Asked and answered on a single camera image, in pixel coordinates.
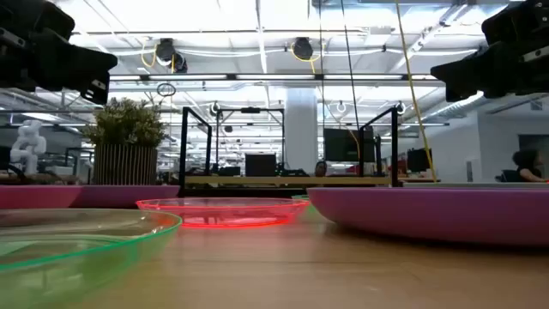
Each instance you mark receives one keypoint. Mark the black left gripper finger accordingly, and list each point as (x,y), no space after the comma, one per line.
(98,92)
(68,64)

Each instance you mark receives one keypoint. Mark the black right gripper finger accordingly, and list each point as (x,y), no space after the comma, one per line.
(484,73)

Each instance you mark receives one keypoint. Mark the purple plastic plate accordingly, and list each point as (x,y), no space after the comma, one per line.
(429,214)
(128,195)

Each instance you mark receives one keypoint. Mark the red transparent plastic plate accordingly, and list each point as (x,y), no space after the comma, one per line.
(223,212)

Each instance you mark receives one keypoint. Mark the potted plant striped planter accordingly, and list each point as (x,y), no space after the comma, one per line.
(124,163)

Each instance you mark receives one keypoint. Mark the white robot figurine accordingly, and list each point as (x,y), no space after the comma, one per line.
(28,146)

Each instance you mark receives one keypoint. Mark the person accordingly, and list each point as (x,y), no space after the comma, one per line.
(321,168)
(528,165)

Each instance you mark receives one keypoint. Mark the black office chair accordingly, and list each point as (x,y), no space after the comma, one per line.
(508,176)

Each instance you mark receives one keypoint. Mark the small black monitor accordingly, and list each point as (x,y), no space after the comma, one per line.
(261,165)
(418,159)

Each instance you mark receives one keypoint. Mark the large black monitor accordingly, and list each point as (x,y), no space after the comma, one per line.
(343,146)

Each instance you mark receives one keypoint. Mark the long ceiling light bar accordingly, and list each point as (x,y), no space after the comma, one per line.
(274,77)

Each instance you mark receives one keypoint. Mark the white round column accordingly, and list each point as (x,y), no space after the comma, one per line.
(301,129)

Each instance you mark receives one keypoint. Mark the black metal rig frame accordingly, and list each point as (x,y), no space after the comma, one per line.
(250,110)

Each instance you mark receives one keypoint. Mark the black frame wooden shelf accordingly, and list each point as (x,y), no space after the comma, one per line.
(279,180)

